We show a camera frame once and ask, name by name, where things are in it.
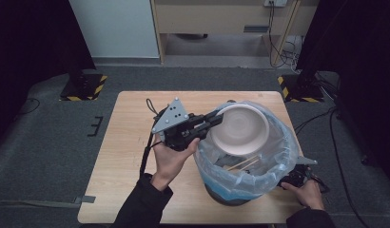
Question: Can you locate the hand-held gripper cable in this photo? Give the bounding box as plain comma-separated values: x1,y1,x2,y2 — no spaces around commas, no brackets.
138,97,164,179
308,167,332,195

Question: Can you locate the trash bin with plastic liner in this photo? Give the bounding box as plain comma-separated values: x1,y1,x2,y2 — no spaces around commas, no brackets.
192,100,301,201

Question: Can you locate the black hanging cable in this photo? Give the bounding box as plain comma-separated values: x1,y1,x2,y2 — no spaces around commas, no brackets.
267,1,294,69

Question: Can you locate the dark grey trash bin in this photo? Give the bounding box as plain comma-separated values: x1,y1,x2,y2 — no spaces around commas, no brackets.
204,99,262,207

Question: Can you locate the black floor cable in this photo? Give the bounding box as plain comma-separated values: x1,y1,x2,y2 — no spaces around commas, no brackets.
293,106,339,136
19,97,42,116
328,108,372,228

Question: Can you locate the white cable bundle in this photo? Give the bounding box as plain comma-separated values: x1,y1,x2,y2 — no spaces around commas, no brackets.
282,35,304,74

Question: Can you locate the white disposable bowl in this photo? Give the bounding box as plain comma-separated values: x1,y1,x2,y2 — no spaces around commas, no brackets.
209,103,271,157

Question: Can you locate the white panel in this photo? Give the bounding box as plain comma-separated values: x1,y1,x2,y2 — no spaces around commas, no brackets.
68,0,161,60

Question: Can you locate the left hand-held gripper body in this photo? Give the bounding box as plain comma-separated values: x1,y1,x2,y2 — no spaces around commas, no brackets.
150,97,217,153

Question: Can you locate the black striped stand base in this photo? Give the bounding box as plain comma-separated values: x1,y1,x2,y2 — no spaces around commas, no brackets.
58,72,108,103
276,73,326,104

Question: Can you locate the person's right hand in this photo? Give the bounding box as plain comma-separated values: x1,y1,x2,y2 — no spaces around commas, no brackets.
280,180,326,212

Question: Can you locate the wall power outlet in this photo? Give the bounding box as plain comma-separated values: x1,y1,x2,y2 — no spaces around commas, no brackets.
263,0,288,9

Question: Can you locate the right hand-held gripper cable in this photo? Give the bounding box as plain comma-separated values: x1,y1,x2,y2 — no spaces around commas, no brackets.
308,167,332,195

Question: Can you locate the left hand-held gripper cable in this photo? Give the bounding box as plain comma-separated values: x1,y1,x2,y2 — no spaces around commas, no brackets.
138,97,164,179

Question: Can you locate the person's left hand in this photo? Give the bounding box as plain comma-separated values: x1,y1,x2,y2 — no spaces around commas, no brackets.
150,134,202,192

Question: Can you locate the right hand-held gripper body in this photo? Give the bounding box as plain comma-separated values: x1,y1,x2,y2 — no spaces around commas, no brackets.
278,155,319,188

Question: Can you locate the black curtain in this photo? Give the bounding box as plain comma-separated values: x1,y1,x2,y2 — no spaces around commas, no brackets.
0,0,98,151
295,0,390,189

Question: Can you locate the grey floor tape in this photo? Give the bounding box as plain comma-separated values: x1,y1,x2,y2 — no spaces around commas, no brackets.
72,195,97,205

